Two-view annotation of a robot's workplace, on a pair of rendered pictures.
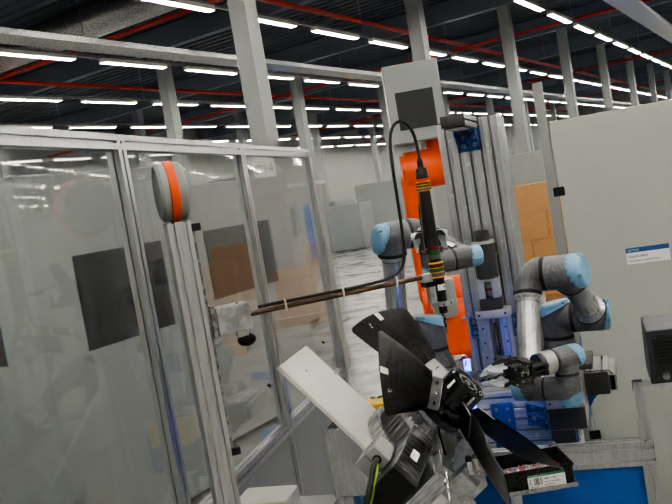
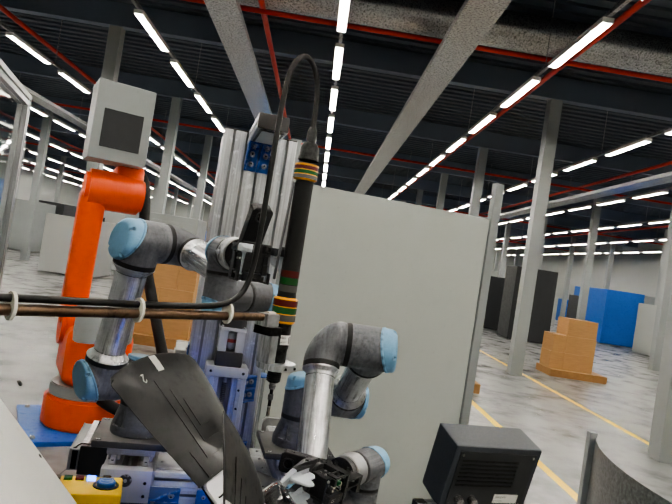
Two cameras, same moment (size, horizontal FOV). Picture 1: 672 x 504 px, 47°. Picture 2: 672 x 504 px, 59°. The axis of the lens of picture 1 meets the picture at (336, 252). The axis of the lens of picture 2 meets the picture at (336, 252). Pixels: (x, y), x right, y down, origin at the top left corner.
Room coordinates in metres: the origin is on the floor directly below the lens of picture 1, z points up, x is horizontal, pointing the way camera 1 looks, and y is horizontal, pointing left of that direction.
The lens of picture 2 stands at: (1.35, 0.24, 1.64)
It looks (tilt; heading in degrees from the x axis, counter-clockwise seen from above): 1 degrees up; 327
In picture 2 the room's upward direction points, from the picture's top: 9 degrees clockwise
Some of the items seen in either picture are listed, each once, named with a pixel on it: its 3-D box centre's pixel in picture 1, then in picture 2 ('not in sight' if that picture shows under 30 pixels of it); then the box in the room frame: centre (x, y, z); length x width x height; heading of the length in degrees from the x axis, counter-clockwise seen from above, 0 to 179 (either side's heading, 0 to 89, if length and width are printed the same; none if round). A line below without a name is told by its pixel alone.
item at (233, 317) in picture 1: (229, 318); not in sight; (2.06, 0.31, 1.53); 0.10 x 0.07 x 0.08; 109
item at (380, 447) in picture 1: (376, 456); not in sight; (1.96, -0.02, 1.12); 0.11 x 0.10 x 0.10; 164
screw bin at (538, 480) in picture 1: (532, 470); not in sight; (2.41, -0.50, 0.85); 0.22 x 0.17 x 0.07; 90
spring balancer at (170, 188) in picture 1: (170, 192); not in sight; (2.03, 0.40, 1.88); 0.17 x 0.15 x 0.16; 164
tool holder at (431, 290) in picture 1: (436, 289); (275, 341); (2.26, -0.27, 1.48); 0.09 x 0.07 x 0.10; 109
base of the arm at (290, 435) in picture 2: (560, 346); (297, 428); (2.98, -0.80, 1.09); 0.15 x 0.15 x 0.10
